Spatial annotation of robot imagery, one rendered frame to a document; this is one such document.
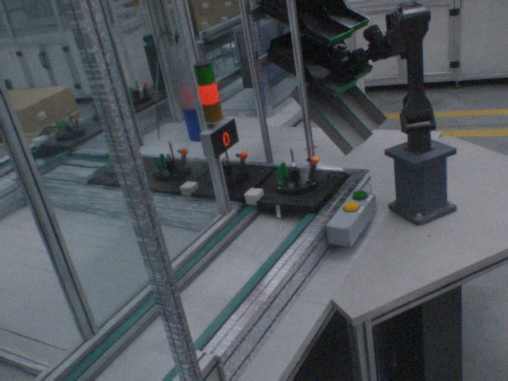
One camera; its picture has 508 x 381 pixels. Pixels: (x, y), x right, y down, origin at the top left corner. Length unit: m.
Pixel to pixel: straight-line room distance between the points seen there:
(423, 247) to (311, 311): 0.39
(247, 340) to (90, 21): 0.75
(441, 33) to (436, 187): 3.96
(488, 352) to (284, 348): 1.39
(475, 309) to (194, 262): 1.59
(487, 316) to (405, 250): 1.20
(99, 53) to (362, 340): 0.96
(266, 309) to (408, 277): 0.39
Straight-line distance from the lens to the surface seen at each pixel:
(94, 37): 0.78
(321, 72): 1.92
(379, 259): 1.55
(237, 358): 1.23
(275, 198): 1.68
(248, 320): 1.24
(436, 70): 5.65
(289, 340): 1.32
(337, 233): 1.52
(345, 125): 1.95
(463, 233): 1.66
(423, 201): 1.68
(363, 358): 1.48
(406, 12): 1.57
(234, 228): 1.63
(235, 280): 1.45
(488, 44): 5.59
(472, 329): 2.66
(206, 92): 1.51
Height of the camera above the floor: 1.73
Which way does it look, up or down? 26 degrees down
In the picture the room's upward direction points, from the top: 11 degrees counter-clockwise
